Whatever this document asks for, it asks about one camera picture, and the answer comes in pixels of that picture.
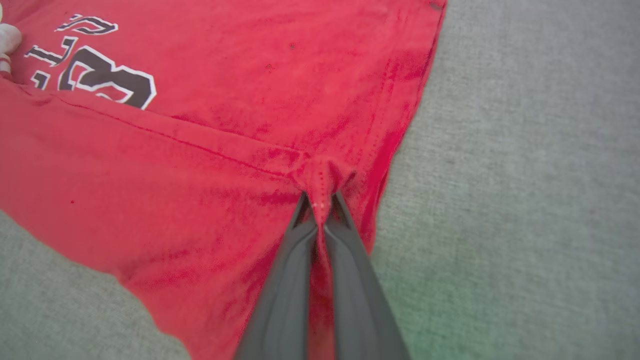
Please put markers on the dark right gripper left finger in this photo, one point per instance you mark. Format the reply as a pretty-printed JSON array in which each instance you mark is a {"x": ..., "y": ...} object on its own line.
[{"x": 285, "y": 300}]

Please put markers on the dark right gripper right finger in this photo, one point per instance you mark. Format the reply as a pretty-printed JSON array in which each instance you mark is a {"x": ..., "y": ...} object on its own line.
[{"x": 360, "y": 300}]

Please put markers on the red basketball jersey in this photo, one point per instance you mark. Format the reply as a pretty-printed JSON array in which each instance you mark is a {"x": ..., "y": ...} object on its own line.
[{"x": 200, "y": 175}]

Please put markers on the grey fabric sofa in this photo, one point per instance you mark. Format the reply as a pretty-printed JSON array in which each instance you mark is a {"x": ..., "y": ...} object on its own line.
[{"x": 525, "y": 200}]

